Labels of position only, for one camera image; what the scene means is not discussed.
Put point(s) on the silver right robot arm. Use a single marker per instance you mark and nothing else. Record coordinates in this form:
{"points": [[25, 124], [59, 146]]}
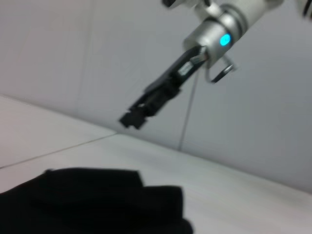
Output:
{"points": [[234, 22]]}

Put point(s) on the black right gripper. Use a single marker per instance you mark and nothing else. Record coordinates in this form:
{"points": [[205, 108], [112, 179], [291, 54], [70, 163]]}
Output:
{"points": [[175, 70]]}

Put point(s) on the black T-shirt with FREE print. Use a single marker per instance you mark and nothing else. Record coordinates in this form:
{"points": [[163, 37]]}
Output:
{"points": [[92, 202]]}

